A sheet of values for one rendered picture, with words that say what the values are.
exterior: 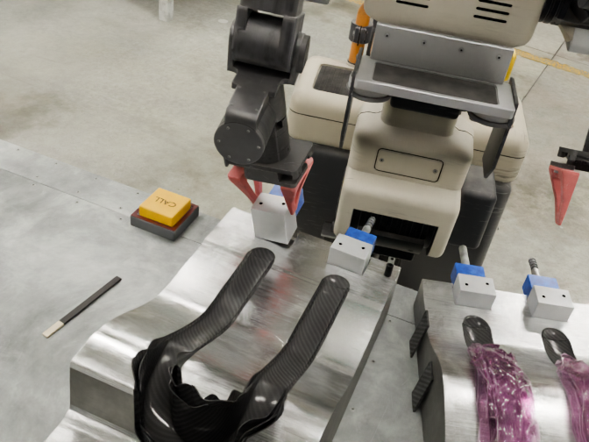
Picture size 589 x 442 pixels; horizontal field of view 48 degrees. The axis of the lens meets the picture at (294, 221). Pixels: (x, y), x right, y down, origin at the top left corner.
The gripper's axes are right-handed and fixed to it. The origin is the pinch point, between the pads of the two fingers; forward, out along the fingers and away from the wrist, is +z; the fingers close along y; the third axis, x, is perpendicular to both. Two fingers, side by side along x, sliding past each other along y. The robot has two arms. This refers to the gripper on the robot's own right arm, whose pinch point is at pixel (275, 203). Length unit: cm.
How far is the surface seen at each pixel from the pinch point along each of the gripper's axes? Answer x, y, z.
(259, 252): -5.3, -0.6, 4.5
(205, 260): -10.4, -6.0, 2.9
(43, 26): 187, -224, 91
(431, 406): -16.8, 26.3, 11.2
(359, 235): 3.4, 10.9, 6.1
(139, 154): 109, -117, 96
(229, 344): -23.0, 4.1, 0.8
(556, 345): 0.4, 39.3, 15.8
